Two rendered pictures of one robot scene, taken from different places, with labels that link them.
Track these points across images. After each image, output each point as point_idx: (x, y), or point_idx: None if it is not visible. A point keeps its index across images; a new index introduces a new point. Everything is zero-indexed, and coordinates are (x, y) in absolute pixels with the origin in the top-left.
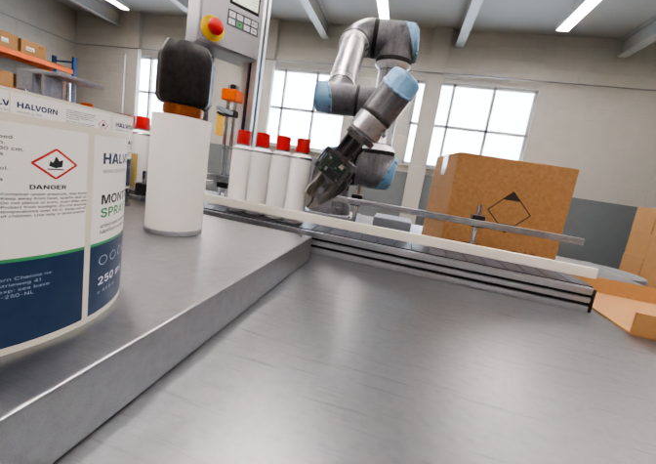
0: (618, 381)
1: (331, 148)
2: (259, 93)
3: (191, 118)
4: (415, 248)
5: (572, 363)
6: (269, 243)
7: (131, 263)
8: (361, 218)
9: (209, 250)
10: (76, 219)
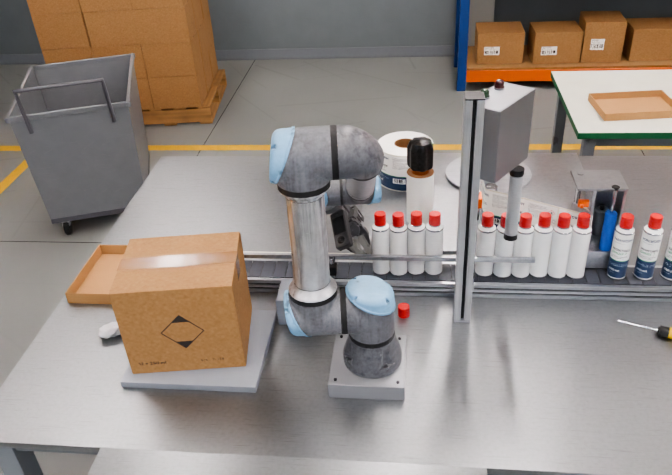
0: (235, 225)
1: (352, 206)
2: (459, 204)
3: (409, 168)
4: (285, 265)
5: (245, 228)
6: (371, 228)
7: (398, 196)
8: (326, 471)
9: (387, 211)
10: None
